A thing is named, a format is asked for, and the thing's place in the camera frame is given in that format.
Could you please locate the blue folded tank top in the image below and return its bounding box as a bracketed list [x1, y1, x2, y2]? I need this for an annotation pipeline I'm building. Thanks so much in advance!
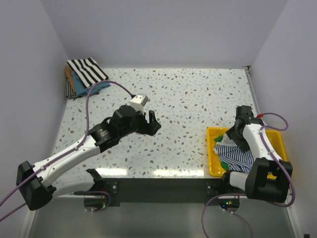
[71, 71, 111, 97]

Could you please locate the green tank top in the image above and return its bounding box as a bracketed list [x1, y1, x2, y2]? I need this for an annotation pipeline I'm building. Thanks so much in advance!
[220, 161, 230, 171]

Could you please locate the aluminium frame rail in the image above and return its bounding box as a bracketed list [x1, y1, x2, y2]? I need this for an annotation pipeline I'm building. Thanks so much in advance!
[242, 66, 261, 114]

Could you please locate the thin-striped black white folded top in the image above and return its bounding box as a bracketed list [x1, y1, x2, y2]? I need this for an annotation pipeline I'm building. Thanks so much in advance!
[65, 80, 90, 99]

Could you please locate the mustard folded tank top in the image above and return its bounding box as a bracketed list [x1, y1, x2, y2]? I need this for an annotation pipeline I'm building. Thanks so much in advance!
[65, 65, 76, 93]

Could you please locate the black white wide-striped folded top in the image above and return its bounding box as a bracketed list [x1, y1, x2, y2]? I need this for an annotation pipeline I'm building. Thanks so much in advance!
[67, 58, 108, 88]

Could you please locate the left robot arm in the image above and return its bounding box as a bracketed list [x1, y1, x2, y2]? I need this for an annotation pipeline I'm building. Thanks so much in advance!
[16, 105, 161, 211]

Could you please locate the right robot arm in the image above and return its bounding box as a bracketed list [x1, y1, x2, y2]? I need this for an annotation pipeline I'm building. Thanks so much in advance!
[214, 106, 295, 207]

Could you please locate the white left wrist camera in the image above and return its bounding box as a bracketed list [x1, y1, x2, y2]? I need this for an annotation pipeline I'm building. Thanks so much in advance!
[128, 94, 149, 114]

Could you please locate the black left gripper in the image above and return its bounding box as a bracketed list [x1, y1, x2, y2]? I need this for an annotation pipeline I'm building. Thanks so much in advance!
[119, 108, 161, 138]

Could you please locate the yellow plastic tray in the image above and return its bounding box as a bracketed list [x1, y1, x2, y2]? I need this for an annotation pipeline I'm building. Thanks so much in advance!
[206, 126, 289, 178]

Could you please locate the blue white striped tank top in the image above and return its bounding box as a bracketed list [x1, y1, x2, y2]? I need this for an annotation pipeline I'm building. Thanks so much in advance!
[213, 134, 254, 174]

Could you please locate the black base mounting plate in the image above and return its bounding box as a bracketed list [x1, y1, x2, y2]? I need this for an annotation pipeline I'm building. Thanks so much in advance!
[74, 178, 244, 207]

